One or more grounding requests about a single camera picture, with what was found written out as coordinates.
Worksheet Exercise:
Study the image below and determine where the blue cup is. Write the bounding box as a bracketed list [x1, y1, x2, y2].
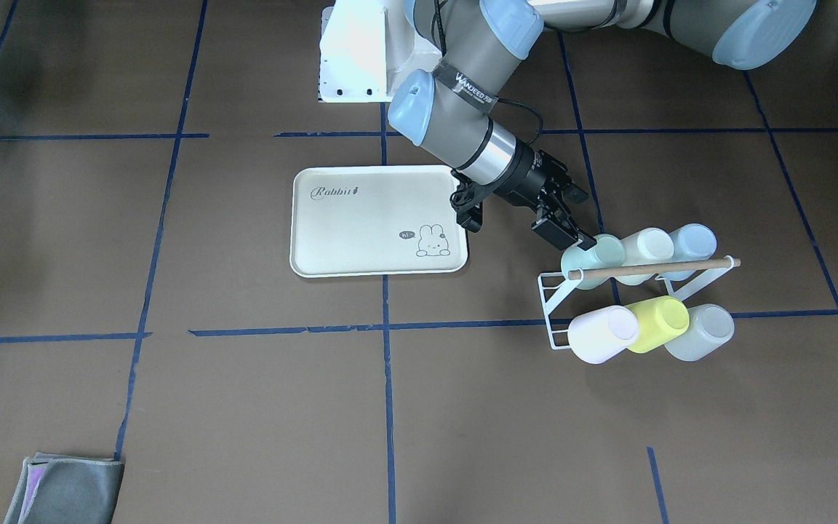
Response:
[668, 223, 717, 264]

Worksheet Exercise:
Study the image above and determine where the yellow cup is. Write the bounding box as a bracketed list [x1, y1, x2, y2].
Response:
[626, 295, 690, 354]

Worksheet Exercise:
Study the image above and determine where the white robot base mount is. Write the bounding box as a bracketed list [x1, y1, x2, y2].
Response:
[317, 0, 443, 103]

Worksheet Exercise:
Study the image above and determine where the cream rabbit tray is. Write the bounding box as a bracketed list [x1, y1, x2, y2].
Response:
[290, 165, 468, 278]

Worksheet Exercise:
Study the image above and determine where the white wire cup rack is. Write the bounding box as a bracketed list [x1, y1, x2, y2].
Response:
[538, 255, 742, 352]

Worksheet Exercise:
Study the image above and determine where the beige cup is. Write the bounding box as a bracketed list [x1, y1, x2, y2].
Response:
[620, 228, 674, 266]

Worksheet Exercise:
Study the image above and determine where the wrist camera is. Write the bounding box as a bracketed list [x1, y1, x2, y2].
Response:
[450, 169, 495, 233]

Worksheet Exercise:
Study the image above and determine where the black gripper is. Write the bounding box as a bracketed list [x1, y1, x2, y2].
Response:
[495, 143, 596, 251]

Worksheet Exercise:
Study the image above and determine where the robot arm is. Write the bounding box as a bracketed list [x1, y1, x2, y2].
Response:
[387, 1, 817, 251]

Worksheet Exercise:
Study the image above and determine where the pink cup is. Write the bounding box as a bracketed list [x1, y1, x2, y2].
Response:
[567, 305, 641, 365]

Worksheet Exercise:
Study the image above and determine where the grey folded cloth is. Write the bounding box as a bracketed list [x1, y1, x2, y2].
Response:
[4, 452, 125, 523]

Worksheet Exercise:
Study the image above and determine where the green cup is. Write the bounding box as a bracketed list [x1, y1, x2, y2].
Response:
[561, 234, 626, 273]

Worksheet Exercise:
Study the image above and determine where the grey cup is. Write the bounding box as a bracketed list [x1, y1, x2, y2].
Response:
[664, 303, 735, 362]

